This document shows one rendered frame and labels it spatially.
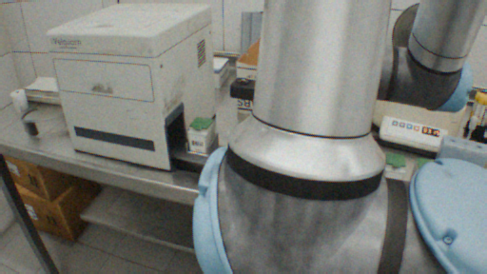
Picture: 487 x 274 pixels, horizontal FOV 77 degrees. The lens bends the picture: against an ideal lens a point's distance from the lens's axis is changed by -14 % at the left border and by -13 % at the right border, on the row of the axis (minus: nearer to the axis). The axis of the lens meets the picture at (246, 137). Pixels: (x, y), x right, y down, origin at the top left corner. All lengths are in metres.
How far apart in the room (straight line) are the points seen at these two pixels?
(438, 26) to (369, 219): 0.24
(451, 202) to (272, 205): 0.12
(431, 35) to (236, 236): 0.30
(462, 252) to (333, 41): 0.15
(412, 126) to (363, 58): 0.70
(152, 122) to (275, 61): 0.51
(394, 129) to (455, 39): 0.51
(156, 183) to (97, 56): 0.28
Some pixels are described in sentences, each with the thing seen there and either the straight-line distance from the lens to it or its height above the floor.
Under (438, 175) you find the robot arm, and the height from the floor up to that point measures 1.19.
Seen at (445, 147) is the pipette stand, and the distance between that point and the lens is 0.77.
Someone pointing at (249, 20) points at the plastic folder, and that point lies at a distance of 1.21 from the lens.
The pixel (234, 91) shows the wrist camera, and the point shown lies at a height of 1.07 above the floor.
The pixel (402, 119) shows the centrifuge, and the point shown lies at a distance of 0.91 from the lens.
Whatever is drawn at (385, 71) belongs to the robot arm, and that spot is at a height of 1.18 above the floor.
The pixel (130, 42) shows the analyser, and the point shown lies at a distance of 0.66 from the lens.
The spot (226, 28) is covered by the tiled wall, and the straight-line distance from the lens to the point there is 1.27.
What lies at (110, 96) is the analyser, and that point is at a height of 1.04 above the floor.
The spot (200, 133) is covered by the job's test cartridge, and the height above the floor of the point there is 0.97.
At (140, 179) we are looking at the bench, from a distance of 0.76.
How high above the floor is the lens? 1.33
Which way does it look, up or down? 32 degrees down
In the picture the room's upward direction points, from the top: straight up
